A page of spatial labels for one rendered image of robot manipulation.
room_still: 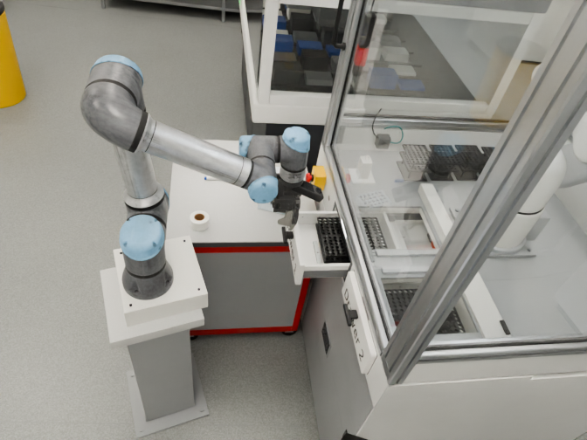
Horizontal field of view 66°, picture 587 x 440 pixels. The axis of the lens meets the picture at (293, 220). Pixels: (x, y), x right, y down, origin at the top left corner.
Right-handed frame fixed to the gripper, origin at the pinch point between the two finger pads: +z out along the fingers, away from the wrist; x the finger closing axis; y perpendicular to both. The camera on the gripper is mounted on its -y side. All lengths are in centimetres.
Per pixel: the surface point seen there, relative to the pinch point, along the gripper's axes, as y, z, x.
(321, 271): -9.2, 9.9, 12.8
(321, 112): -25, 9, -80
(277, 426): 0, 96, 30
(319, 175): -15.0, 5.7, -30.1
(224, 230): 21.4, 19.9, -15.6
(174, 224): 39.8, 19.4, -18.8
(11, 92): 167, 82, -211
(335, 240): -15.5, 7.2, 1.8
